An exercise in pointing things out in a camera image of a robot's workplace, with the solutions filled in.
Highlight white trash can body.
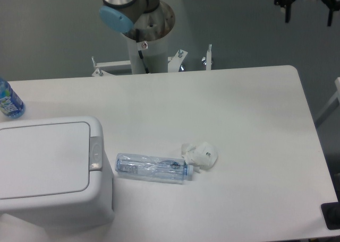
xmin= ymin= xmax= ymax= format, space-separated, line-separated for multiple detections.
xmin=1 ymin=116 xmax=114 ymax=228

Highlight white trash can lid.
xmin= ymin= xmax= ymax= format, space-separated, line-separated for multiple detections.
xmin=1 ymin=122 xmax=90 ymax=200

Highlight crumpled white paper tissue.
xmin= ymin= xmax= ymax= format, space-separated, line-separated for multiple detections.
xmin=181 ymin=142 xmax=218 ymax=172

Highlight black clamp at table edge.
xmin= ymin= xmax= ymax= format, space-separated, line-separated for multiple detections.
xmin=321 ymin=202 xmax=339 ymax=230

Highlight empty clear plastic bottle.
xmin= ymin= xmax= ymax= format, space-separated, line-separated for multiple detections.
xmin=115 ymin=153 xmax=194 ymax=184

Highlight grey lid push button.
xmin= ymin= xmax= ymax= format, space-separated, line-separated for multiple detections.
xmin=89 ymin=136 xmax=104 ymax=171

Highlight blue labelled water bottle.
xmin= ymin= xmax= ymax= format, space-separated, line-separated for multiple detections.
xmin=1 ymin=78 xmax=26 ymax=119

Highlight white furniture frame right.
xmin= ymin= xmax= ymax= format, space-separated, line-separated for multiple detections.
xmin=314 ymin=77 xmax=339 ymax=128

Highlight white pedestal base frame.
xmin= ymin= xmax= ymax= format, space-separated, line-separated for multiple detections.
xmin=91 ymin=44 xmax=214 ymax=77

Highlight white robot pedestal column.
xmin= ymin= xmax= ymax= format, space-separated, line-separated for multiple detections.
xmin=123 ymin=1 xmax=175 ymax=73

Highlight black cable on pedestal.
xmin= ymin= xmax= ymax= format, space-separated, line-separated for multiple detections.
xmin=135 ymin=28 xmax=151 ymax=74

